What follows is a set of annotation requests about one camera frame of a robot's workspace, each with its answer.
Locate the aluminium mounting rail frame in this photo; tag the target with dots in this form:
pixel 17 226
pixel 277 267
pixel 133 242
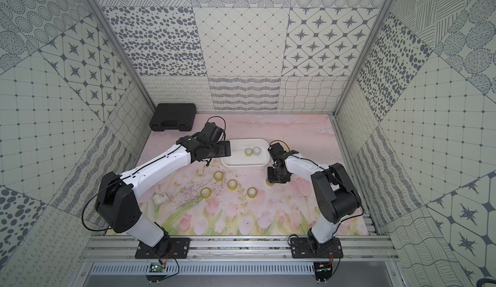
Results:
pixel 238 248

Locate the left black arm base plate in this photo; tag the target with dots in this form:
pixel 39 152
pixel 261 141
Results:
pixel 170 247

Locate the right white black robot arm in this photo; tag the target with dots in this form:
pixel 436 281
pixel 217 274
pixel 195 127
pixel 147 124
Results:
pixel 336 196

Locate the black plastic tool case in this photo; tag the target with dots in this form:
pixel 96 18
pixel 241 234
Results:
pixel 173 116

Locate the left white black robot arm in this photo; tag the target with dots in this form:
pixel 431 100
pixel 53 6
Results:
pixel 117 199

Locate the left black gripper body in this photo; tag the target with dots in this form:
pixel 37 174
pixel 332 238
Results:
pixel 216 147

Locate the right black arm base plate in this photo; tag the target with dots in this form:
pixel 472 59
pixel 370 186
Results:
pixel 306 248

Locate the white plastic storage box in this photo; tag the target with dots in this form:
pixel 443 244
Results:
pixel 242 155

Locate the small white object on table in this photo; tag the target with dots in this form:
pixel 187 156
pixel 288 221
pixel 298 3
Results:
pixel 159 199

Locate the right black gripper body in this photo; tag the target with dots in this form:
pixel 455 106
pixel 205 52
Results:
pixel 275 176

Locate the left green circuit board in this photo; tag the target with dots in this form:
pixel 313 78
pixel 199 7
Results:
pixel 156 268

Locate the right controller board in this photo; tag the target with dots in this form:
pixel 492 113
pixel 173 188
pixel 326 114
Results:
pixel 323 271

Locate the yellow tape roll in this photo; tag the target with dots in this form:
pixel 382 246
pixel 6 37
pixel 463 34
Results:
pixel 269 183
pixel 218 176
pixel 205 193
pixel 232 184
pixel 252 192

